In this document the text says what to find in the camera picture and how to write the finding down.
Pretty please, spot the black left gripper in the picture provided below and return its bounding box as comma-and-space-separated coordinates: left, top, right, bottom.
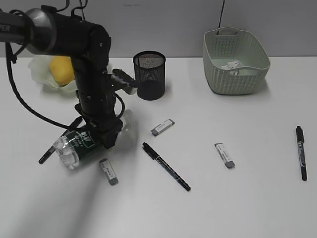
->
75, 91, 123, 149

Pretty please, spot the black marker pen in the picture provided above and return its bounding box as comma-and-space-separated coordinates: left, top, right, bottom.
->
142, 142, 191, 191
296, 125, 307, 181
38, 116, 83, 164

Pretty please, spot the clear water bottle green label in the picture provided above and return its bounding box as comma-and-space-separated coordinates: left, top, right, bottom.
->
53, 109, 137, 170

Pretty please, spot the yellow mango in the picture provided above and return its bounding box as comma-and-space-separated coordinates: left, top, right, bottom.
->
49, 56, 75, 86

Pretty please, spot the white waste paper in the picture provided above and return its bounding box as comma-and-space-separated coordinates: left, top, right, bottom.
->
221, 60, 240, 75

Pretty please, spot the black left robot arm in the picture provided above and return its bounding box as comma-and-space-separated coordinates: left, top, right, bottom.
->
0, 6, 123, 149

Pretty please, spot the black mesh pen holder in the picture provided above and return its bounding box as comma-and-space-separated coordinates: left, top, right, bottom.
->
133, 51, 166, 101

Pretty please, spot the pale green wavy plate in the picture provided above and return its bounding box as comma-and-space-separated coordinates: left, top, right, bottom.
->
28, 55, 77, 93

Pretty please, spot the white grey eraser top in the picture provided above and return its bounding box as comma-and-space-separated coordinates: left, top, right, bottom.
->
151, 119, 175, 136

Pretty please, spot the white grey eraser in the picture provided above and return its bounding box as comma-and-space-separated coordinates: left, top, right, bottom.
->
151, 119, 175, 136
214, 143, 235, 169
99, 158, 118, 186

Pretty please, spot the white grey eraser left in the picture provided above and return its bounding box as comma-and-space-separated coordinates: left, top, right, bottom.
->
99, 158, 118, 186

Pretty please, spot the white grey eraser right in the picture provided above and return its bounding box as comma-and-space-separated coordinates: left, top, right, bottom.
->
214, 143, 235, 169

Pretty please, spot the pale green plastic basket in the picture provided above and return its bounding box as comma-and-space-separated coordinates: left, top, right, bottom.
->
203, 27, 270, 95

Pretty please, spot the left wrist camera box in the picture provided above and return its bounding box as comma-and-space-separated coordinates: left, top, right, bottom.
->
108, 69, 139, 95

